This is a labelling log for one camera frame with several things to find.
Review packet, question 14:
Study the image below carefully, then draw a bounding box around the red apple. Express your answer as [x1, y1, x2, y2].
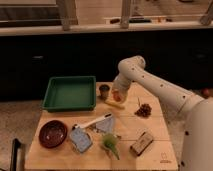
[113, 92, 122, 102]

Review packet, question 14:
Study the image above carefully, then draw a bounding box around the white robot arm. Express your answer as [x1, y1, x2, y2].
[112, 55, 213, 171]

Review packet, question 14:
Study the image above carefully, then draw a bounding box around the small metal cup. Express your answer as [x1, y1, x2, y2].
[99, 84, 110, 100]

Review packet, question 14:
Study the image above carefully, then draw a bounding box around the yellow banana toy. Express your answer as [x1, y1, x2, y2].
[105, 101, 125, 109]

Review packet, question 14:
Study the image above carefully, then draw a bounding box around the grey blue cloth piece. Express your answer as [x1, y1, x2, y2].
[96, 117, 115, 133]

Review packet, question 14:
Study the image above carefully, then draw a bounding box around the green plastic tray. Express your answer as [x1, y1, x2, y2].
[43, 76, 96, 112]

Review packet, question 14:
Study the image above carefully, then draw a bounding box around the brown pine cone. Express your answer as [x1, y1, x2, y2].
[135, 99, 152, 118]

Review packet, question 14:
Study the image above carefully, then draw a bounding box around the wooden block stamp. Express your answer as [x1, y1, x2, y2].
[130, 132, 154, 156]

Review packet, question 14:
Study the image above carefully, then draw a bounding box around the dark red bowl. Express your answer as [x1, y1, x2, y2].
[39, 120, 67, 148]

